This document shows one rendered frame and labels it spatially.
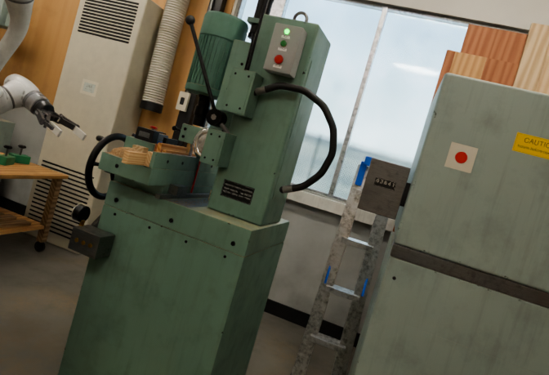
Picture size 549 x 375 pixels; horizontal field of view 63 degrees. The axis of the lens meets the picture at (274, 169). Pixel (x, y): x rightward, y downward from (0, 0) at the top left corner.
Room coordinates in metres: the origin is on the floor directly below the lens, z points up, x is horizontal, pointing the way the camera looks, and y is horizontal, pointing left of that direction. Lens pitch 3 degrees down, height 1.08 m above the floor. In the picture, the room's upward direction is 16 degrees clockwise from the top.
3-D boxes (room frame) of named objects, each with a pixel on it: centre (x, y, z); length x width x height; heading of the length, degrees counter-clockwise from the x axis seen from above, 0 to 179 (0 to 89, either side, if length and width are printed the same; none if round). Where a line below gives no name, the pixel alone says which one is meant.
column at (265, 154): (1.67, 0.06, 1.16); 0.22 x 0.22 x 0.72; 72
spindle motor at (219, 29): (1.76, 0.34, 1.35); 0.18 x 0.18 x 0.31
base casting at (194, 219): (1.72, 0.22, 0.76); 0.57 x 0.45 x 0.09; 72
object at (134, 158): (1.65, 0.37, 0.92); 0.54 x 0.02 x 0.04; 162
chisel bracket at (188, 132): (1.75, 0.32, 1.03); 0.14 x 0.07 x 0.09; 72
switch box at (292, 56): (1.53, 0.08, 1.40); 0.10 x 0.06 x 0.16; 72
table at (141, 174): (1.79, 0.44, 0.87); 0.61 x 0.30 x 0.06; 162
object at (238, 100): (1.55, 0.18, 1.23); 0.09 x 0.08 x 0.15; 72
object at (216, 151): (1.55, 0.21, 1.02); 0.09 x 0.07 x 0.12; 162
